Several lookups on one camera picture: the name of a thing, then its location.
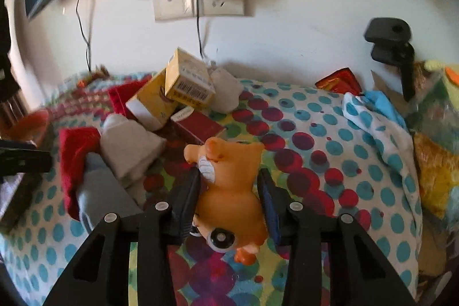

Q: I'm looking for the red embroidered sock bundle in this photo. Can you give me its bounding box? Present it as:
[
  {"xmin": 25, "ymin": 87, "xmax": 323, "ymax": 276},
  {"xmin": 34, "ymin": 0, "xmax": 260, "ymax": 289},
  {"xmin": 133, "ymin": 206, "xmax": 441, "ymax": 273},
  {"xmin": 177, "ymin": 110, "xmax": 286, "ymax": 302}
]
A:
[{"xmin": 59, "ymin": 126, "xmax": 100, "ymax": 221}]

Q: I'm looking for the light blue sock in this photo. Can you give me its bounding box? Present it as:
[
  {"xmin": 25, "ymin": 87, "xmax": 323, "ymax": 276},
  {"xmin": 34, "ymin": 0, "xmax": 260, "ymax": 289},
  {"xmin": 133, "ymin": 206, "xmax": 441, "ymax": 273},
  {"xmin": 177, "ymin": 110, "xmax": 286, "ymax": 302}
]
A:
[{"xmin": 76, "ymin": 152, "xmax": 142, "ymax": 234}]

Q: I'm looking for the white sock bundle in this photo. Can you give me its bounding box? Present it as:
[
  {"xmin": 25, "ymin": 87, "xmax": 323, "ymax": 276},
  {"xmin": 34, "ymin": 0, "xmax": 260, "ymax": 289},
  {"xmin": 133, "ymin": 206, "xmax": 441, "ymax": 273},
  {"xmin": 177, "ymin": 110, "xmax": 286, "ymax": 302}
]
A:
[{"xmin": 100, "ymin": 113, "xmax": 166, "ymax": 189}]

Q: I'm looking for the orange rubber toy animal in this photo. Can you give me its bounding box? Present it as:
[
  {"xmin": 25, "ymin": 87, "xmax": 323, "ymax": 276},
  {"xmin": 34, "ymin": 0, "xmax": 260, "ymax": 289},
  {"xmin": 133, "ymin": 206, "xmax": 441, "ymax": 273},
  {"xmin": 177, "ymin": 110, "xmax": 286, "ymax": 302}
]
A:
[{"xmin": 184, "ymin": 137, "xmax": 268, "ymax": 266}]

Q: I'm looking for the red Marubi box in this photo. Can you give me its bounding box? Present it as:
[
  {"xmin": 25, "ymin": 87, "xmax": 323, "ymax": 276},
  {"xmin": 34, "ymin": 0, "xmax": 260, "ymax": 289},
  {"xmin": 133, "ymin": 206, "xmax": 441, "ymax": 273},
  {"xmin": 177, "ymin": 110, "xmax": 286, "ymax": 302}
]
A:
[{"xmin": 170, "ymin": 106, "xmax": 225, "ymax": 145}]

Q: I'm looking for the yellow medicine box cartoon face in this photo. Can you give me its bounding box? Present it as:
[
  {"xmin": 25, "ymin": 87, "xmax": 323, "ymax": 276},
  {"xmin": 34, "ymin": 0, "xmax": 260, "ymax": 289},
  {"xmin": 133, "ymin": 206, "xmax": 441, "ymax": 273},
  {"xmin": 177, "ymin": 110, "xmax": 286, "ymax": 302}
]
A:
[{"xmin": 165, "ymin": 48, "xmax": 215, "ymax": 108}]

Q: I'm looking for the plain red sock bundle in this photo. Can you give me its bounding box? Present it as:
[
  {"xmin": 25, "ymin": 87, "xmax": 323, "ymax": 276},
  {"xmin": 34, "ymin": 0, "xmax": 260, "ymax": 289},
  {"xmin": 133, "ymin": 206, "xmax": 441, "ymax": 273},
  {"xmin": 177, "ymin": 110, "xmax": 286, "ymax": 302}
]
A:
[{"xmin": 108, "ymin": 76, "xmax": 151, "ymax": 120}]

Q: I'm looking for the round red metal tray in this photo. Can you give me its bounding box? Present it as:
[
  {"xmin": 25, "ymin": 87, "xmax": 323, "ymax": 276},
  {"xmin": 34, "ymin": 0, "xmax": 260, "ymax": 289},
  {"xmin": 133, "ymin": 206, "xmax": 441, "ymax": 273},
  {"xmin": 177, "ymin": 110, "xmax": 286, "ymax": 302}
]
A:
[{"xmin": 1, "ymin": 109, "xmax": 50, "ymax": 147}]

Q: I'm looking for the small red candy wrapper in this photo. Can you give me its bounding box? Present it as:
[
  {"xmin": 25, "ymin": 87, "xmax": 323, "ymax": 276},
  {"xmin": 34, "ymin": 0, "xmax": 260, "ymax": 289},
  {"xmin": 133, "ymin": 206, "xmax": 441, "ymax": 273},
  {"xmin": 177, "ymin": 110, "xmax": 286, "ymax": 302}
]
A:
[{"xmin": 77, "ymin": 65, "xmax": 110, "ymax": 89}]

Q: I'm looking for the polka dot bed sheet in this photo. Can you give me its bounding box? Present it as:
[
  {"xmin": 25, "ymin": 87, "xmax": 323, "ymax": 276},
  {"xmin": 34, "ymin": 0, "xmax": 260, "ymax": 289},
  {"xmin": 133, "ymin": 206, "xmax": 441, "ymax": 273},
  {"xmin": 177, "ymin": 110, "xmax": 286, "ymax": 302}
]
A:
[{"xmin": 1, "ymin": 79, "xmax": 422, "ymax": 305}]

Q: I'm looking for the yellow white medicine box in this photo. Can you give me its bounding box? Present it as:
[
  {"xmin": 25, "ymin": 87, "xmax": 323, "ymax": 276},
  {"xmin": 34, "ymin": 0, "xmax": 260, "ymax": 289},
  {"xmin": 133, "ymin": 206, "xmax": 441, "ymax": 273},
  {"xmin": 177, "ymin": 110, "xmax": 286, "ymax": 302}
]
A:
[{"xmin": 126, "ymin": 69, "xmax": 178, "ymax": 132}]

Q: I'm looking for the red snack packet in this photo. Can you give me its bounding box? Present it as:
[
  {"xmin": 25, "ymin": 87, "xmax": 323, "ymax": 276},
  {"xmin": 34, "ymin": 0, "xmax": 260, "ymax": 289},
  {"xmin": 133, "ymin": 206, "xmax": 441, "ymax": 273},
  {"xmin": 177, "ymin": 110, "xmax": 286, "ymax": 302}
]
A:
[{"xmin": 315, "ymin": 68, "xmax": 363, "ymax": 95}]

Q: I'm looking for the black thin wall cable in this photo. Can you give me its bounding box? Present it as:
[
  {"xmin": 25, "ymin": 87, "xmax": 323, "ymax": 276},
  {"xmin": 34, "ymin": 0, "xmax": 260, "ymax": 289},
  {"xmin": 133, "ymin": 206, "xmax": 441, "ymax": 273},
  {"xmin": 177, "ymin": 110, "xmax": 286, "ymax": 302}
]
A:
[{"xmin": 75, "ymin": 0, "xmax": 94, "ymax": 73}]

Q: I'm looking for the white sock by wall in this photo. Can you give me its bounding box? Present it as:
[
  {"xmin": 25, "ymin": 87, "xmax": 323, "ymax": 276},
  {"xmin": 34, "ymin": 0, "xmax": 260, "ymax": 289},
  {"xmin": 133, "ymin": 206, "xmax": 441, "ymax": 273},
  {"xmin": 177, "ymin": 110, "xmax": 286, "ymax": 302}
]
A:
[{"xmin": 209, "ymin": 68, "xmax": 244, "ymax": 114}]

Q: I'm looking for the adapter black cable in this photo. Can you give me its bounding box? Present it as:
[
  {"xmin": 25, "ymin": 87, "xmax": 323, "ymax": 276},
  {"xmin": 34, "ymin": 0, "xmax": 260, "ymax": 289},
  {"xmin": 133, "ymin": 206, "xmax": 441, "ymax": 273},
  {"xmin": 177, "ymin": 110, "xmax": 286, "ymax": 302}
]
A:
[{"xmin": 194, "ymin": 0, "xmax": 205, "ymax": 60}]

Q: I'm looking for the black clamp mount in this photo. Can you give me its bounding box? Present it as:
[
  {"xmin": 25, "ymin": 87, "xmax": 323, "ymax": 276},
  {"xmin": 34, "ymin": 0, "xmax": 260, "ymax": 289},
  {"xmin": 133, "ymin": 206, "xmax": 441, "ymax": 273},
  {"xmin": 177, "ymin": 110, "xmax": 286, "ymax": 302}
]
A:
[{"xmin": 363, "ymin": 17, "xmax": 415, "ymax": 102}]

